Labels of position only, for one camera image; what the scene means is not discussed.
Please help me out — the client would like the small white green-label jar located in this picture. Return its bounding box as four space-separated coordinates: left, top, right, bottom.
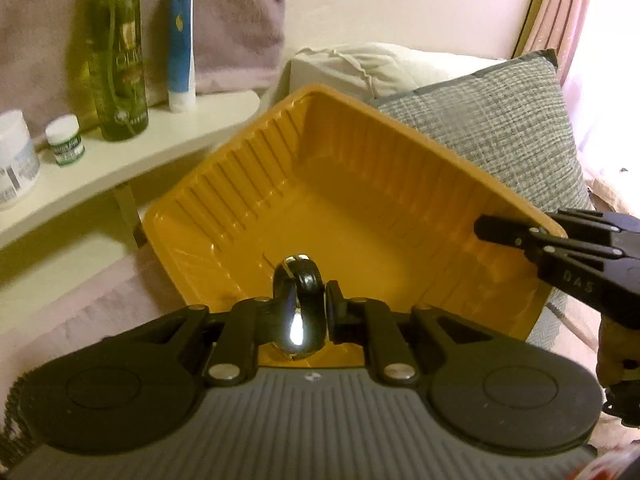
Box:
45 114 87 167

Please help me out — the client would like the green oil spray bottle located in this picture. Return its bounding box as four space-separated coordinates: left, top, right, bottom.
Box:
87 0 150 142

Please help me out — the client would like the black and silver bangle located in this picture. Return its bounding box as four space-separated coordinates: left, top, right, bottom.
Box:
271 255 330 361

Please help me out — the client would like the large white jar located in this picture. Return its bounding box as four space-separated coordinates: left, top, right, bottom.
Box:
0 110 41 211

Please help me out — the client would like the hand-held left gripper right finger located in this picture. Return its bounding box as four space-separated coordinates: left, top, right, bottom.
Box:
325 282 501 386

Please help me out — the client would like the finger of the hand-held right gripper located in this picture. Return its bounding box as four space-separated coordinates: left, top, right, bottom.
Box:
474 209 640 261
536 254 608 312

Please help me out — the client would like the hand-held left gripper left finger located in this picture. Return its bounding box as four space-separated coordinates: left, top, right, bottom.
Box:
102 296 281 387

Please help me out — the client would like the pink fleece bed blanket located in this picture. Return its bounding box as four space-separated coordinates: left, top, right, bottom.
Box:
0 232 221 411

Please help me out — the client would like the cream corner shelf unit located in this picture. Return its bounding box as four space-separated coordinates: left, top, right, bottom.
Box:
0 91 261 250

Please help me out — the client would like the pink curtain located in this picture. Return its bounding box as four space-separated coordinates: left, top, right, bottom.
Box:
510 0 640 86

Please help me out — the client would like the grey woven cushion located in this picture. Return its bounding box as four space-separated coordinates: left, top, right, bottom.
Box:
370 49 596 351

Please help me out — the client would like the pink fleece towel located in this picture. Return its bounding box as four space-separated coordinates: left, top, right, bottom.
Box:
0 0 288 133

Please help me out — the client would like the white pillow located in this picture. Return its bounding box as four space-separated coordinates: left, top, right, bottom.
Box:
272 42 506 111

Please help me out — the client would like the yellow plastic tray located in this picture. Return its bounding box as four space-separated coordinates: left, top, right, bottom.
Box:
141 84 568 367

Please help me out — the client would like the person's right hand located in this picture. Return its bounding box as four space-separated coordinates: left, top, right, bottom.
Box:
597 317 632 388

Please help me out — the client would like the blue and white tube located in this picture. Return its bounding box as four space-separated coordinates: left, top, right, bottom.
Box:
167 0 197 113

